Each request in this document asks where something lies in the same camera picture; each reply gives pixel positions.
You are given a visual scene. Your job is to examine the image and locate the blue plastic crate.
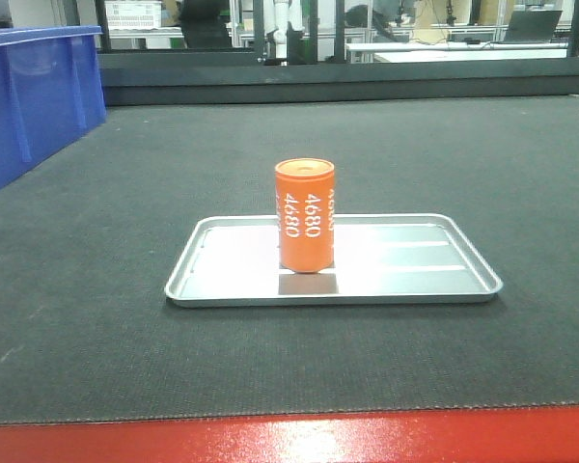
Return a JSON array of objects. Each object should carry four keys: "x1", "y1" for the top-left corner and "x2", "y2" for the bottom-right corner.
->
[{"x1": 0, "y1": 25, "x2": 106, "y2": 189}]

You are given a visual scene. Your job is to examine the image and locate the orange cylindrical capacitor 4680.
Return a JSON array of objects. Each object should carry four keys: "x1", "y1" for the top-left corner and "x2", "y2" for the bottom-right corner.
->
[{"x1": 275, "y1": 158, "x2": 335, "y2": 273}]

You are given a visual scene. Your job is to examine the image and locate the black conveyor belt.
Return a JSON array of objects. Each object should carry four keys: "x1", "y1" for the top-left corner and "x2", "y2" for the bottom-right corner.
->
[{"x1": 0, "y1": 95, "x2": 579, "y2": 423}]

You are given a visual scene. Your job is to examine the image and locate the silver metal tray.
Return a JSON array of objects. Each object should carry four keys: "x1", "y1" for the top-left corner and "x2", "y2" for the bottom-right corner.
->
[{"x1": 164, "y1": 213, "x2": 503, "y2": 308}]

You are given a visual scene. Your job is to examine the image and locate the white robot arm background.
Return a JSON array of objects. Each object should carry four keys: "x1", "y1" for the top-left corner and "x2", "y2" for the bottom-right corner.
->
[{"x1": 263, "y1": 0, "x2": 304, "y2": 65}]

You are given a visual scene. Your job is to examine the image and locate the black office chair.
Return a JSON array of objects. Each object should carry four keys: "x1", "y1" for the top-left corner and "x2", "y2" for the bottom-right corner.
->
[{"x1": 179, "y1": 0, "x2": 232, "y2": 49}]

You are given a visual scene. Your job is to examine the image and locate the white table background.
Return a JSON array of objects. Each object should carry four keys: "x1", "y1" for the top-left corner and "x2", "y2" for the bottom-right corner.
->
[{"x1": 345, "y1": 42, "x2": 567, "y2": 64}]

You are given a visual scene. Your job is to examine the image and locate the black laptop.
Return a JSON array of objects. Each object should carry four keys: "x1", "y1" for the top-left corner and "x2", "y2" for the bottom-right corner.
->
[{"x1": 501, "y1": 10, "x2": 562, "y2": 44}]

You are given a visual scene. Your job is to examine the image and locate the red conveyor edge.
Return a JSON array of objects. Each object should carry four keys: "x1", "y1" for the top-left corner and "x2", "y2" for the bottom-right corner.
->
[{"x1": 0, "y1": 406, "x2": 579, "y2": 462}]

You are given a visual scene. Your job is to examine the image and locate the white storage basket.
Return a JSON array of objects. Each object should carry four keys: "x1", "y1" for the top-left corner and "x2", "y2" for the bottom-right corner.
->
[{"x1": 104, "y1": 1, "x2": 162, "y2": 30}]

